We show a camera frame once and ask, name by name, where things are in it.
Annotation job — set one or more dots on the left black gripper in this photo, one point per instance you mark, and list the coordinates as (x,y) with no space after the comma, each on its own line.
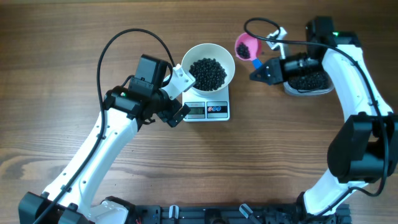
(166,116)

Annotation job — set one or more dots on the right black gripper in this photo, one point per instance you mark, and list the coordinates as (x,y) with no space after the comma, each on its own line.
(277,69)

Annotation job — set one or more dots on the pink scoop blue handle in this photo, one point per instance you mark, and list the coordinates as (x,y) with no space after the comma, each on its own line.
(254,46)

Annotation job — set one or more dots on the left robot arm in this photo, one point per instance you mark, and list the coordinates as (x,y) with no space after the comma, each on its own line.
(153,89)

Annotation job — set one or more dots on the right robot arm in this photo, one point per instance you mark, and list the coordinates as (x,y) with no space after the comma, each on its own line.
(365,149)

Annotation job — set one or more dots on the white digital kitchen scale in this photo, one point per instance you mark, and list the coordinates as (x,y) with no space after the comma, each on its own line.
(208,107)

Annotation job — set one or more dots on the black beans in scoop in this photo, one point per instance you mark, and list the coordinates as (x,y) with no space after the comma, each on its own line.
(243,51)

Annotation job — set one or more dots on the black beans in bowl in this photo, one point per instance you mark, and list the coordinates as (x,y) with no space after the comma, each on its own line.
(208,73)

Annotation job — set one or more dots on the white bowl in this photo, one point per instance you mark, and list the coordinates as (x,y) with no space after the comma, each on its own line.
(210,51)

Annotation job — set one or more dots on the clear plastic bean container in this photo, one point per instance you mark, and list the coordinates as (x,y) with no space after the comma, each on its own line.
(290,91)

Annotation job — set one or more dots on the black beans in container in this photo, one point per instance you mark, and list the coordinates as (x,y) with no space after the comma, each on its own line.
(310,82)

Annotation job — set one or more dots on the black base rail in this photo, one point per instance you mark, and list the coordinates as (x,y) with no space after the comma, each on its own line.
(214,214)

